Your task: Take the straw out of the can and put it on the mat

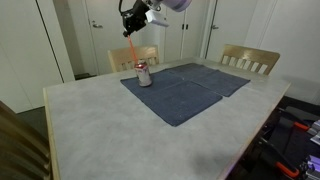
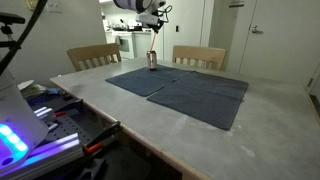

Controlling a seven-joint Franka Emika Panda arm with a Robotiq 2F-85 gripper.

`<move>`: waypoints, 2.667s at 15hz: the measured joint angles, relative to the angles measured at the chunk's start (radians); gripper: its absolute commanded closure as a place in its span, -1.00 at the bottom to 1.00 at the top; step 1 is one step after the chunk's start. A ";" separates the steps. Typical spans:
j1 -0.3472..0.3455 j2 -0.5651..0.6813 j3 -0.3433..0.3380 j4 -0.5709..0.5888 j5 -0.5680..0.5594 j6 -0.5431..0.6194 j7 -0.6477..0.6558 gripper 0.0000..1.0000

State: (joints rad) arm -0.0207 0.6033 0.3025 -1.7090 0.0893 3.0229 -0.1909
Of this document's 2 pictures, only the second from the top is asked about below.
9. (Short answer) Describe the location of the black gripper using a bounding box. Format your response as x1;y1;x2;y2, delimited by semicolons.
149;19;166;35

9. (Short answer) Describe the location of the white kitchen cabinet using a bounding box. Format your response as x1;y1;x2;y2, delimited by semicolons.
133;31;153;58

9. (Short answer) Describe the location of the black camera on stand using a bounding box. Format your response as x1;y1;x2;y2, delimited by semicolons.
0;12;26;51

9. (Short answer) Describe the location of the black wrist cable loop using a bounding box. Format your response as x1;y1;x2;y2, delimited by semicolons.
159;4;173;24

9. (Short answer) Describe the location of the beige wall thermostat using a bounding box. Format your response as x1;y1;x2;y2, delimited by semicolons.
25;0;38;11

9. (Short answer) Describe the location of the silver lever door handle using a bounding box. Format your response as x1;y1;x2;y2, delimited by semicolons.
251;24;265;35

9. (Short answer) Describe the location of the white oven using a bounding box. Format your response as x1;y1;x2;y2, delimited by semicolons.
114;31;136;61

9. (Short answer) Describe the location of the white closet door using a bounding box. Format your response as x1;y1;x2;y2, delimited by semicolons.
163;0;205;63

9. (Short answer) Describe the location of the small blue item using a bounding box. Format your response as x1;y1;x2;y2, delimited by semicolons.
47;87;63;97

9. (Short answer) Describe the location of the black orange bar clamp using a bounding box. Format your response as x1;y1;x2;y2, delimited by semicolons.
82;120;122;156
53;98;84;118

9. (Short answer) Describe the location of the black clamp handle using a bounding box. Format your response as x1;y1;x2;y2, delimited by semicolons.
75;157;108;180

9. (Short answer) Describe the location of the light wooden slatted chair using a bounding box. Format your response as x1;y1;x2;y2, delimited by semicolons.
171;45;227;71
66;43;123;73

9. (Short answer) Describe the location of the white light switch plate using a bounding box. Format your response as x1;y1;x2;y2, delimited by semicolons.
46;0;64;14

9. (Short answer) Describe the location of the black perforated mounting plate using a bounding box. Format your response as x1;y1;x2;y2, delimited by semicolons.
41;113;98;151

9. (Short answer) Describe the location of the dark blue cloth mat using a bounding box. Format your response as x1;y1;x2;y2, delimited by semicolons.
146;70;250;132
105;64;193;98

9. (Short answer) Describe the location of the orange drinking straw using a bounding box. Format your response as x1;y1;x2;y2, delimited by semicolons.
149;32;158;53

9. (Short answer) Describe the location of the black cable bundle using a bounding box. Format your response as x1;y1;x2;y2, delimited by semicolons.
0;0;49;77

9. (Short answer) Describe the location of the white room door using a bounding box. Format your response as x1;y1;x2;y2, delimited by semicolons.
238;0;320;85

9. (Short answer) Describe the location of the red and white soda can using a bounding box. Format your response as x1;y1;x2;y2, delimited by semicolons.
146;50;158;71

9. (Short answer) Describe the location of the silver aluminium rail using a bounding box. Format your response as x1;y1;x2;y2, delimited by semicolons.
0;132;85;180
33;105;60;133

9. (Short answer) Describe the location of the grey door closer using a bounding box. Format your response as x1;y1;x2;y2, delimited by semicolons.
228;0;246;8

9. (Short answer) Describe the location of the stack of papers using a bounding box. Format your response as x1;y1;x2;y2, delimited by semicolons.
19;83;49;101

